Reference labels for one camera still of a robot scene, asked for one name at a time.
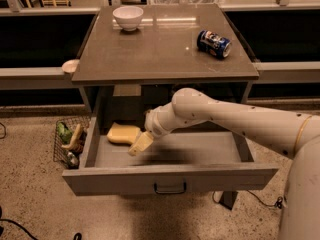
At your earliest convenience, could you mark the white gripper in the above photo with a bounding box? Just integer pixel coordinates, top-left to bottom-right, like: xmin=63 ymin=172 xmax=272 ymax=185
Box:
xmin=128 ymin=106 xmax=175 ymax=156

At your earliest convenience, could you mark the yellow sponge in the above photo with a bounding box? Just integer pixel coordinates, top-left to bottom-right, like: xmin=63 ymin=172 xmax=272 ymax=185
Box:
xmin=107 ymin=122 xmax=140 ymax=144

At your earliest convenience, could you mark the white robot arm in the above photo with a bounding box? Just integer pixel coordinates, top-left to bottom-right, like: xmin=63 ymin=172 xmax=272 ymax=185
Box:
xmin=129 ymin=88 xmax=320 ymax=240

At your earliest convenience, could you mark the open grey top drawer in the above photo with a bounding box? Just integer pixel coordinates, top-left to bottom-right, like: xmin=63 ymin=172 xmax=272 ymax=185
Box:
xmin=63 ymin=113 xmax=278 ymax=196

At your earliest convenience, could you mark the grey cabinet counter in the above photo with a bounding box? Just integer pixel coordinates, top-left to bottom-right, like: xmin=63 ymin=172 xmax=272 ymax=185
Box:
xmin=72 ymin=4 xmax=259 ymax=86

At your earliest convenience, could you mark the tan brush in basket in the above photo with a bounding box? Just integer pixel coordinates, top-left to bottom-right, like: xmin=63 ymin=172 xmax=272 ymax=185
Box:
xmin=62 ymin=124 xmax=83 ymax=152

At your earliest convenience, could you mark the green bag in basket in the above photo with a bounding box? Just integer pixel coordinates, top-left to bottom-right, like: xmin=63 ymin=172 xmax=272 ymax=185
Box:
xmin=57 ymin=122 xmax=73 ymax=144

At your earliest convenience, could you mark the small white round dish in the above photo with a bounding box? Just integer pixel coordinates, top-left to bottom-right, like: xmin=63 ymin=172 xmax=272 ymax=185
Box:
xmin=62 ymin=59 xmax=79 ymax=74

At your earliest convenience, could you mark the blue soda can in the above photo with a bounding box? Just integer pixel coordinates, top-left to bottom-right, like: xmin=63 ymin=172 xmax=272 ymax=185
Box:
xmin=197 ymin=30 xmax=231 ymax=59

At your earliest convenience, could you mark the white ceramic bowl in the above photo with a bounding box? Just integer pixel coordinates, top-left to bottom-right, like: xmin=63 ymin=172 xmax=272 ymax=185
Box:
xmin=113 ymin=6 xmax=144 ymax=31

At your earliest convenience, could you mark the black drawer handle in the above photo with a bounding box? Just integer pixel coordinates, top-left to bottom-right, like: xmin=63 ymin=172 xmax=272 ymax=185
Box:
xmin=153 ymin=182 xmax=187 ymax=195

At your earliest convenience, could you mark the black wire basket on floor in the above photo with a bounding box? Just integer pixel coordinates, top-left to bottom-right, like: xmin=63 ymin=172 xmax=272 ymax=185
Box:
xmin=53 ymin=116 xmax=90 ymax=169

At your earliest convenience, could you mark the black floor cable left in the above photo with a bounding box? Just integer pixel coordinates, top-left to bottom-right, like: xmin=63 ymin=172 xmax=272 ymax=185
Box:
xmin=0 ymin=206 xmax=83 ymax=240

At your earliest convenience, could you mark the black floor cable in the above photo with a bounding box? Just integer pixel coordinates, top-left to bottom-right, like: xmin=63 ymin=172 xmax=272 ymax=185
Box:
xmin=245 ymin=189 xmax=284 ymax=210
xmin=0 ymin=206 xmax=83 ymax=240

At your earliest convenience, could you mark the black floor cable right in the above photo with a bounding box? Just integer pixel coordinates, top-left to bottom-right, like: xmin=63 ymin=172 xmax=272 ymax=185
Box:
xmin=245 ymin=189 xmax=284 ymax=210

